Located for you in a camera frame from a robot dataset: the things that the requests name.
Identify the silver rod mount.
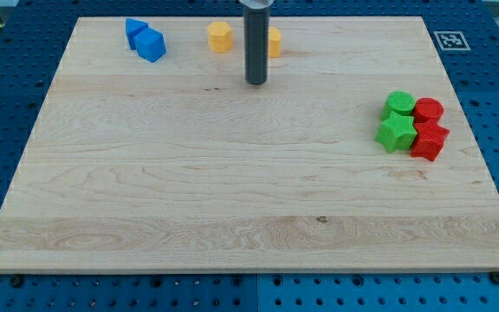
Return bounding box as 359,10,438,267
239,0,274,9

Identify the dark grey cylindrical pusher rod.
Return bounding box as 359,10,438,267
243,4,270,85

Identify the yellow heart block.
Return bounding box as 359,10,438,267
269,26,282,58

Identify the yellow pentagon block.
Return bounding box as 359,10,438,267
207,21,233,53

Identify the blue cube block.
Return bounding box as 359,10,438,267
134,28,166,62

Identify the blue triangle block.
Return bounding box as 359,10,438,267
125,18,148,50

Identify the light wooden board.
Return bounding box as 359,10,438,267
0,16,499,275

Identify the green cylinder block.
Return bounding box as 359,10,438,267
380,90,416,120

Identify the green star block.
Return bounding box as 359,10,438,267
375,112,418,153

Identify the red cylinder block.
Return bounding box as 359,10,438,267
412,97,444,123

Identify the white fiducial marker tag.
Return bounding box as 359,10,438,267
433,30,470,51

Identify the red star block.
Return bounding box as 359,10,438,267
411,120,450,161

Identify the black bolt right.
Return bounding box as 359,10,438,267
489,271,499,285

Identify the black bolt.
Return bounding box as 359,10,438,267
489,271,499,285
9,275,24,289

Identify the black bolt left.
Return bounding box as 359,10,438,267
9,275,24,289

